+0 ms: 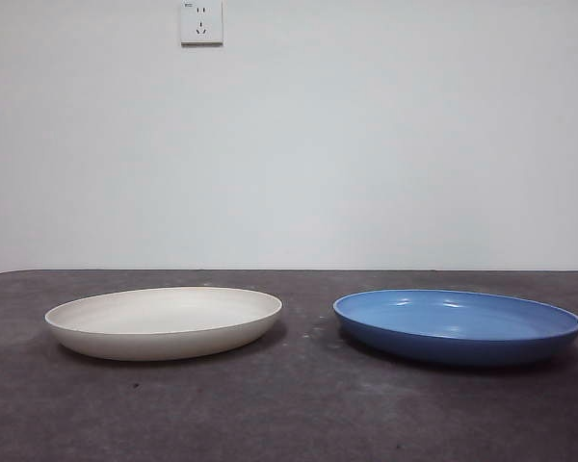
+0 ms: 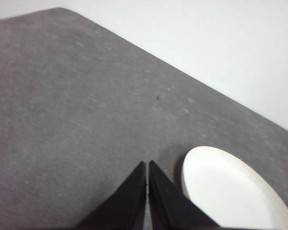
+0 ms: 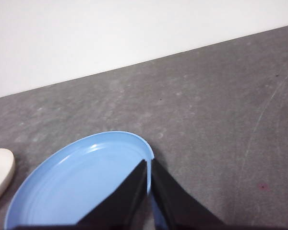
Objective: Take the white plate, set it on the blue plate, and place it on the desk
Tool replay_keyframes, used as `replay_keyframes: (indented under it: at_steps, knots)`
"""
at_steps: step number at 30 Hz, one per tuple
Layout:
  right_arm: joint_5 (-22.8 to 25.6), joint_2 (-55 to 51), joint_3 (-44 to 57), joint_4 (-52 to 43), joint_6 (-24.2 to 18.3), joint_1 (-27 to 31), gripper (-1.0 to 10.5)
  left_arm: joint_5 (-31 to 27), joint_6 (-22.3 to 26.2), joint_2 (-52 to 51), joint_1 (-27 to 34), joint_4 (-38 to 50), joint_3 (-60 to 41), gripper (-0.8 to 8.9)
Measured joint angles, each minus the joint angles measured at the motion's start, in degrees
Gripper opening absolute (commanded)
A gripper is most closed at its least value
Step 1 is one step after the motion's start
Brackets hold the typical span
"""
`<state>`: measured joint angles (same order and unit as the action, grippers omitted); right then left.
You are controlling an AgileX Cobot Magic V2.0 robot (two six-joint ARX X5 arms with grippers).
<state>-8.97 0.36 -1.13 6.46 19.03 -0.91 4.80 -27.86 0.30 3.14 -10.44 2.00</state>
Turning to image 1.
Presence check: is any white round plate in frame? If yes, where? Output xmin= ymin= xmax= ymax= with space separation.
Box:
xmin=43 ymin=286 xmax=284 ymax=362

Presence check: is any blue round plate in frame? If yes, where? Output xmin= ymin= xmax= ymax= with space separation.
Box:
xmin=332 ymin=288 xmax=578 ymax=370

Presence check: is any white wall socket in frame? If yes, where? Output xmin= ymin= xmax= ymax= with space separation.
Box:
xmin=180 ymin=0 xmax=224 ymax=48

